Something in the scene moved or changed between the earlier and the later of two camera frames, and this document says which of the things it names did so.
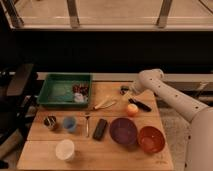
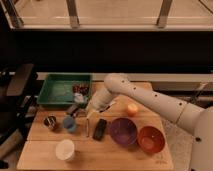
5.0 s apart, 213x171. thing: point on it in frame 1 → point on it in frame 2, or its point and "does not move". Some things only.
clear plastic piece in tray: x=80 y=98 does not move
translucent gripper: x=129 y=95 → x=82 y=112
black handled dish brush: x=124 y=90 → x=72 y=110
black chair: x=19 y=92 does not move
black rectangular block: x=99 y=131 does not move
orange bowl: x=152 y=138 does not move
